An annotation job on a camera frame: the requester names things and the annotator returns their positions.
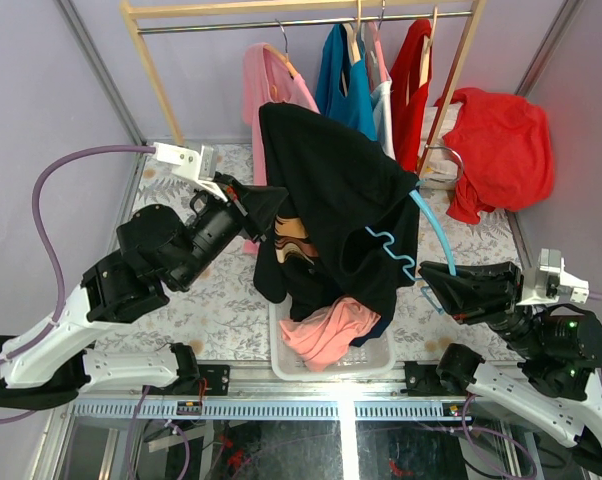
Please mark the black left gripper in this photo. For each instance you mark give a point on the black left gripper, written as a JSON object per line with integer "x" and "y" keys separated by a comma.
{"x": 258, "y": 205}

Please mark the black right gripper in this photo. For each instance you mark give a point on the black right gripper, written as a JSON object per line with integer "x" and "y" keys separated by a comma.
{"x": 478, "y": 290}

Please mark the black printed t-shirt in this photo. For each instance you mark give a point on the black printed t-shirt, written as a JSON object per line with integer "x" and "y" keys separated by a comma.
{"x": 348, "y": 226}

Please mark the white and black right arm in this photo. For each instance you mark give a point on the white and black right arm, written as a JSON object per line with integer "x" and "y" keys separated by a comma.
{"x": 538, "y": 313}

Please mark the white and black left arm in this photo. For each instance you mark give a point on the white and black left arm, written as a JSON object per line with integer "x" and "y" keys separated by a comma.
{"x": 158, "y": 253}

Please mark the pink t-shirt on hanger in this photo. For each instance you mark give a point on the pink t-shirt on hanger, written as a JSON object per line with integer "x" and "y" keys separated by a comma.
{"x": 266, "y": 80}

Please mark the blue t-shirt on hanger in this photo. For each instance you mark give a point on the blue t-shirt on hanger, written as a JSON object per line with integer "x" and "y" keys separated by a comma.
{"x": 355, "y": 110}

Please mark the wooden hanger under pink shirt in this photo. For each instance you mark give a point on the wooden hanger under pink shirt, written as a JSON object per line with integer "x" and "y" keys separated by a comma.
{"x": 283, "y": 57}

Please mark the salmon pink shirt in basket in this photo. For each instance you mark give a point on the salmon pink shirt in basket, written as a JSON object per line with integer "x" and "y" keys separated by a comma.
{"x": 324, "y": 337}

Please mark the white and pink hung shirt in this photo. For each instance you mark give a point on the white and pink hung shirt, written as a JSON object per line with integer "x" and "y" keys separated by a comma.
{"x": 380, "y": 84}

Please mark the wooden hanger under blue shirt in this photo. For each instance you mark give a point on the wooden hanger under blue shirt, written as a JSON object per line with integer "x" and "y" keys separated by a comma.
{"x": 352, "y": 45}

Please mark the red t-shirt on hanger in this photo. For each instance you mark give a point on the red t-shirt on hanger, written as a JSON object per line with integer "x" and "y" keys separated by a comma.
{"x": 407, "y": 119}

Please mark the wooden hanger under red shirt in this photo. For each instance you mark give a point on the wooden hanger under red shirt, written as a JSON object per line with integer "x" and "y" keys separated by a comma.
{"x": 424, "y": 69}

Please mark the navy garment in basket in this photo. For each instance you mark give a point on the navy garment in basket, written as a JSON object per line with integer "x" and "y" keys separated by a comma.
{"x": 376, "y": 331}

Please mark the white plastic laundry basket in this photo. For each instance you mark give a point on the white plastic laundry basket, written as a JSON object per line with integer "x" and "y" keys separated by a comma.
{"x": 377, "y": 356}

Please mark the floral patterned floor mat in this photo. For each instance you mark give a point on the floral patterned floor mat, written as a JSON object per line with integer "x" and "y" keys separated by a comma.
{"x": 223, "y": 317}

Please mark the red cloth pile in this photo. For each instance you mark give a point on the red cloth pile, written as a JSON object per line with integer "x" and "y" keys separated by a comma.
{"x": 505, "y": 145}

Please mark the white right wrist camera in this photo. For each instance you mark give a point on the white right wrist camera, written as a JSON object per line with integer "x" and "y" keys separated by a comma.
{"x": 546, "y": 281}

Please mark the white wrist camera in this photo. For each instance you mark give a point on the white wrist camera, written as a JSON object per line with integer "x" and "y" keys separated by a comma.
{"x": 197, "y": 165}
{"x": 546, "y": 281}

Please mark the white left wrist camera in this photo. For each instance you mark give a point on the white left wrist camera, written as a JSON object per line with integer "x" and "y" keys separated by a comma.
{"x": 197, "y": 165}

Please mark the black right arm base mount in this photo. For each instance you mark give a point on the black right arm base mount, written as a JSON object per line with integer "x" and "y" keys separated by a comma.
{"x": 423, "y": 380}

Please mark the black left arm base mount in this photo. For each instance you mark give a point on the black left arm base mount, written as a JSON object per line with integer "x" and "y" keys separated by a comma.
{"x": 211, "y": 380}

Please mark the white slotted cable duct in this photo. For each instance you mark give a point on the white slotted cable duct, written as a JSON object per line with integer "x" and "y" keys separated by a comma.
{"x": 410, "y": 410}

